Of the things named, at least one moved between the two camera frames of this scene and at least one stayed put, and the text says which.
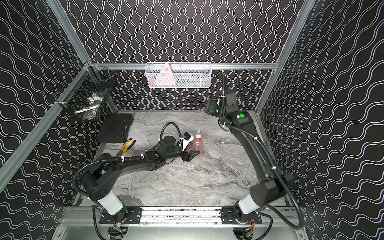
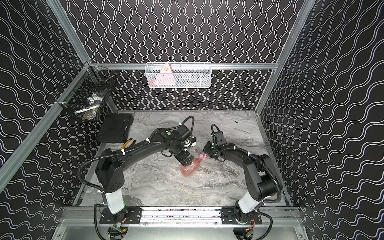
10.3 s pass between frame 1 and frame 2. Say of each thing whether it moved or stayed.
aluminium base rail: stayed
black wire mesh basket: stayed
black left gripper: moved
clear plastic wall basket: stayed
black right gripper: moved
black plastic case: stayed
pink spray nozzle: moved
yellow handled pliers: stayed
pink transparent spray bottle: moved
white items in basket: stayed
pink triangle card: stayed
